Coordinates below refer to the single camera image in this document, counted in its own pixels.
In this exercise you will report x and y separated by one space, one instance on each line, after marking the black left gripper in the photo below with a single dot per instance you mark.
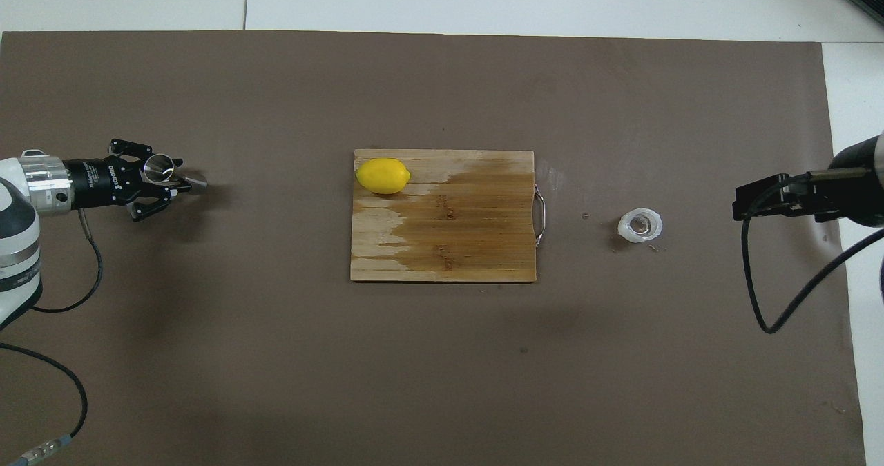
103 181

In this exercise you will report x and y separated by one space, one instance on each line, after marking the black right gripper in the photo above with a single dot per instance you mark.
853 190

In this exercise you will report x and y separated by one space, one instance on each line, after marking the steel double jigger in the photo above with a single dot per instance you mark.
197 184

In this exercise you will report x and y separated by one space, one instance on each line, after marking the clear plastic cup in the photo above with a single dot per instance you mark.
625 228

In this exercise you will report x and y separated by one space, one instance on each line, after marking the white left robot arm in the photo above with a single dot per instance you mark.
17 231

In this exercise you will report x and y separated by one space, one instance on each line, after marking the brown table mat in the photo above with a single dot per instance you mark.
276 348

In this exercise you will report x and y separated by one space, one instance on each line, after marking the yellow lemon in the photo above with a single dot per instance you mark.
383 176

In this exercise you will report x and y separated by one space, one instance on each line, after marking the wooden cutting board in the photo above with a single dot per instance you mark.
456 231

